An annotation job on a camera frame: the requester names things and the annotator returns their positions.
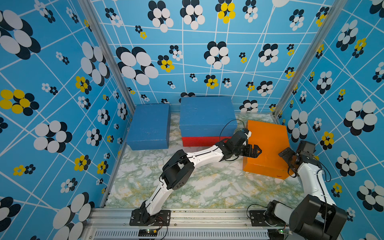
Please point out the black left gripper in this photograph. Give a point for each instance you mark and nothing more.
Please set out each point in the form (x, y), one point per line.
(248, 152)

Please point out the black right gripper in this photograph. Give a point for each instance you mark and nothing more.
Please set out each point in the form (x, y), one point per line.
(285, 156)

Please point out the orange shoebox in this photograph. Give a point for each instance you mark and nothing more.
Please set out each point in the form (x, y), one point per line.
(271, 139)

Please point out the blue shoebox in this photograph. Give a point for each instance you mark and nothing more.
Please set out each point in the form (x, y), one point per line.
(207, 117)
(150, 127)

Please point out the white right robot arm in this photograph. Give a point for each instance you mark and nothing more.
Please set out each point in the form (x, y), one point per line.
(317, 216)

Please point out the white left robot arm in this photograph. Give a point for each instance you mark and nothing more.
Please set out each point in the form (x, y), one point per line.
(179, 168)

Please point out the red shoebox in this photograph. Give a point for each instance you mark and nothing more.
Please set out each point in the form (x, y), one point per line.
(201, 141)

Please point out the right green circuit board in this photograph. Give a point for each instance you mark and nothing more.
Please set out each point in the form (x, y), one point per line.
(279, 234)

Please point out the green circuit board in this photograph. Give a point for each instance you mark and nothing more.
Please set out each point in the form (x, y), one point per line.
(279, 234)
(148, 233)

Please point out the left green circuit board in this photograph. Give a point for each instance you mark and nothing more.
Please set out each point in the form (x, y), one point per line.
(148, 233)

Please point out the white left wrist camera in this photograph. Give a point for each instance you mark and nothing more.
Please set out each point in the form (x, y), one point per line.
(247, 133)

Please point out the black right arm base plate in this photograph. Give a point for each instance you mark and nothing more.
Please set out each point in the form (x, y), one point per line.
(262, 218)

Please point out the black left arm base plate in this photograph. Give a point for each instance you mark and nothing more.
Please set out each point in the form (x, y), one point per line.
(140, 217)

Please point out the right aluminium corner post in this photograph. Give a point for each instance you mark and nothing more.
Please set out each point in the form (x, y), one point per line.
(320, 36)

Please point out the aluminium corner post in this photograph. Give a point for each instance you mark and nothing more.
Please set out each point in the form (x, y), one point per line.
(320, 36)
(90, 15)

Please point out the aluminium front rail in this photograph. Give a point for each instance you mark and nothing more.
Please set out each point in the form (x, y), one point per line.
(185, 224)

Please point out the left aluminium corner post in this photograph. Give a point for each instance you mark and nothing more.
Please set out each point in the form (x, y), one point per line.
(90, 15)

